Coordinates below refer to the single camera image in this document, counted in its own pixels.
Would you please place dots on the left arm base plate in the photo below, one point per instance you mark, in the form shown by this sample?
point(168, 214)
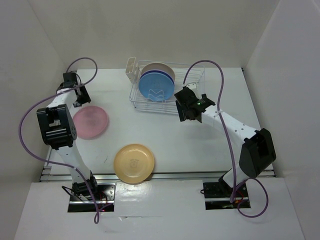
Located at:
point(104, 197)

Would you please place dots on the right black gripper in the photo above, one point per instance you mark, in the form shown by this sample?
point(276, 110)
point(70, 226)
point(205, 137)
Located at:
point(181, 111)

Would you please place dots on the cream plate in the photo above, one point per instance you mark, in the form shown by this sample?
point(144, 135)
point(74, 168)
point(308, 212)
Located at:
point(159, 66)

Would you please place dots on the orange plate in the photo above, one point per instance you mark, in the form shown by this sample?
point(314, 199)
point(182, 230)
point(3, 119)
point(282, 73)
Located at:
point(134, 163)

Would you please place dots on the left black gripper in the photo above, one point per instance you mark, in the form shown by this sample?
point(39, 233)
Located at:
point(86, 98)

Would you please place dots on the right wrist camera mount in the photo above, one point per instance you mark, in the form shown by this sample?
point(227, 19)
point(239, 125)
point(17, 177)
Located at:
point(192, 86)

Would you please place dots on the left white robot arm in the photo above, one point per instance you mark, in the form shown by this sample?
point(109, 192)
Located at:
point(58, 130)

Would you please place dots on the white cutlery holder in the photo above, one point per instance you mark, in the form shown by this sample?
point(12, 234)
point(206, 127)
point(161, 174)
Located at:
point(130, 69)

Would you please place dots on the white wire dish rack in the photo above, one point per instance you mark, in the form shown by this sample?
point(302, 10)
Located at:
point(183, 75)

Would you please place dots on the purple plate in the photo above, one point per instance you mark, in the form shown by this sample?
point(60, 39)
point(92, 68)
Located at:
point(159, 72)

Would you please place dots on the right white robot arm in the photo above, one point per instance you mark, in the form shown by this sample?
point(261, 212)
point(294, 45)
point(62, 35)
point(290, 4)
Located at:
point(257, 150)

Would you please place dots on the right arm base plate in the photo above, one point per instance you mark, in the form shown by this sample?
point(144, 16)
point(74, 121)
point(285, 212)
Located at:
point(216, 199)

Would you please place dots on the blue plate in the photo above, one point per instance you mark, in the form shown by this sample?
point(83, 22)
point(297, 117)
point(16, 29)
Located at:
point(156, 87)

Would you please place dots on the pink plate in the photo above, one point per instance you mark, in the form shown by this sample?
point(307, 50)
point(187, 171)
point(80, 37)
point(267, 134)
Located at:
point(90, 122)

